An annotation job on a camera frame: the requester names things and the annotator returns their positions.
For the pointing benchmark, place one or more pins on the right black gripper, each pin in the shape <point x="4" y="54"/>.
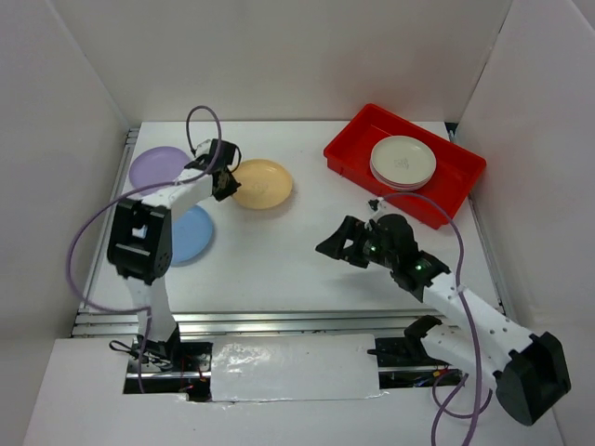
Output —
<point x="353" y="229"/>

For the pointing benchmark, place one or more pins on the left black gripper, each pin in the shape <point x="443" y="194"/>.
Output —
<point x="230" y="190"/>

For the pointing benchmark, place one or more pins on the orange plate top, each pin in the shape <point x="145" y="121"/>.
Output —
<point x="264" y="184"/>

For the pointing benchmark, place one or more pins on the blue plate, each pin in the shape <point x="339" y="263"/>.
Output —
<point x="191" y="235"/>

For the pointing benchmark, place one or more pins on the purple plate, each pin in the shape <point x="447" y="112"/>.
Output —
<point x="156" y="165"/>

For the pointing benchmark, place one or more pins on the cream white plate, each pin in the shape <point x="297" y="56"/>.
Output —
<point x="403" y="160"/>

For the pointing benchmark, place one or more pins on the pink plate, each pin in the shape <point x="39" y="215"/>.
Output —
<point x="402" y="187"/>

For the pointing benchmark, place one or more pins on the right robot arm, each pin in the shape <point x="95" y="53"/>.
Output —
<point x="527" y="372"/>

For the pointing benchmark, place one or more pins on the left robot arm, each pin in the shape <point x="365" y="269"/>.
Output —
<point x="141" y="243"/>

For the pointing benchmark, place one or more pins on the red plastic bin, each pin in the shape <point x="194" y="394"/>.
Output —
<point x="457" y="169"/>

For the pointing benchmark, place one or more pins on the white taped cover panel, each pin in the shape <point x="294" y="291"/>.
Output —
<point x="294" y="367"/>

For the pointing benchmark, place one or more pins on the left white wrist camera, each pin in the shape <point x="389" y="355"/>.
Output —
<point x="202" y="148"/>

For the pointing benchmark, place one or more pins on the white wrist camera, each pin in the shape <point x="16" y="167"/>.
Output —
<point x="376" y="205"/>
<point x="202" y="148"/>

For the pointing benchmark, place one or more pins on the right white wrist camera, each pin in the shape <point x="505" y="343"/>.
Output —
<point x="376" y="205"/>

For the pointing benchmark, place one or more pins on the aluminium front rail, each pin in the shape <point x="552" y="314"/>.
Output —
<point x="193" y="325"/>

